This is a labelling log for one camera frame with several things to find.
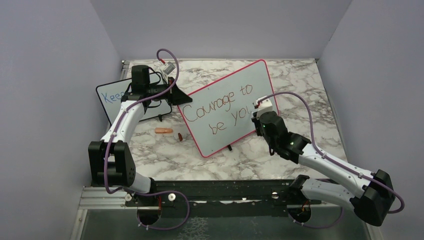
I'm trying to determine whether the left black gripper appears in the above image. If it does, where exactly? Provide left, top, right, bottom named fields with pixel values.
left=145, top=76, right=192, bottom=106

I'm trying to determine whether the red framed whiteboard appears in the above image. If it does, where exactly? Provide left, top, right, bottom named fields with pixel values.
left=177, top=59, right=274, bottom=158

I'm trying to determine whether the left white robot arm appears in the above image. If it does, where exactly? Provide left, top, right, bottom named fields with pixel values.
left=88, top=65, right=193, bottom=206

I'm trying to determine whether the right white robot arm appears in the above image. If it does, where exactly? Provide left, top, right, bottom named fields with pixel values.
left=251, top=111, right=395, bottom=227

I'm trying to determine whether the black framed written whiteboard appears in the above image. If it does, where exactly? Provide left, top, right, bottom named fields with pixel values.
left=95, top=79, right=172, bottom=124

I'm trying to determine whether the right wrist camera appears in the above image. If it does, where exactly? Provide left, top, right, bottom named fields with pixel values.
left=252, top=96, right=273, bottom=120

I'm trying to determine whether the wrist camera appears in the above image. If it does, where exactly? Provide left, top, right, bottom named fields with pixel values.
left=252, top=96, right=273, bottom=120
left=160, top=61, right=176, bottom=79

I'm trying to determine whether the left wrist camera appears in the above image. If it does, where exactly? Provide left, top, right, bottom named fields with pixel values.
left=160, top=61, right=176, bottom=79

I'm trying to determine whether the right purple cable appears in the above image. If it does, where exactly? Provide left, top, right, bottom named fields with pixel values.
left=255, top=91, right=406, bottom=229

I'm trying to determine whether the purple cable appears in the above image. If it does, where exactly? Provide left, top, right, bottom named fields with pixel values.
left=103, top=48, right=191, bottom=232
left=255, top=91, right=406, bottom=229

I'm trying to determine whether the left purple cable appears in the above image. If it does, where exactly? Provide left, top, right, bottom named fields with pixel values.
left=103, top=48, right=191, bottom=232

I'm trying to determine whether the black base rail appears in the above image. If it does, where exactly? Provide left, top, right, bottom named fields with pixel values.
left=125, top=179, right=323, bottom=218

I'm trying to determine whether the aluminium frame rail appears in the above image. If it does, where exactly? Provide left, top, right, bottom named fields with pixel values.
left=70, top=187, right=133, bottom=240

